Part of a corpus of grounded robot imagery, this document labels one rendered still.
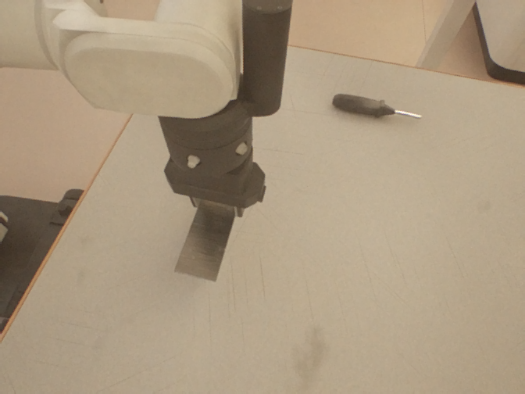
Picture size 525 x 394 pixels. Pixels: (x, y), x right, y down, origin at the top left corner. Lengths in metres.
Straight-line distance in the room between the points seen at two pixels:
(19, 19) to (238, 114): 0.16
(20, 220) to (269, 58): 1.46
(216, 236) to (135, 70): 0.27
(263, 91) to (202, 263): 0.24
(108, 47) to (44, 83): 2.24
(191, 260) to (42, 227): 1.17
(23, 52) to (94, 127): 1.76
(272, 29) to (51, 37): 0.14
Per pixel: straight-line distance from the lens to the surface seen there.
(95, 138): 1.99
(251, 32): 0.25
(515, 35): 2.54
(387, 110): 0.69
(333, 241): 0.53
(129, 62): 0.23
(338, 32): 2.65
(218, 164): 0.32
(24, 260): 1.53
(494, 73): 2.70
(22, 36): 0.29
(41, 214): 1.60
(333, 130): 0.65
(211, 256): 0.44
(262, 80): 0.27
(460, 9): 1.93
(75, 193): 1.55
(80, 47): 0.24
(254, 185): 0.39
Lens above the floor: 1.38
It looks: 58 degrees down
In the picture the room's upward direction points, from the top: 2 degrees clockwise
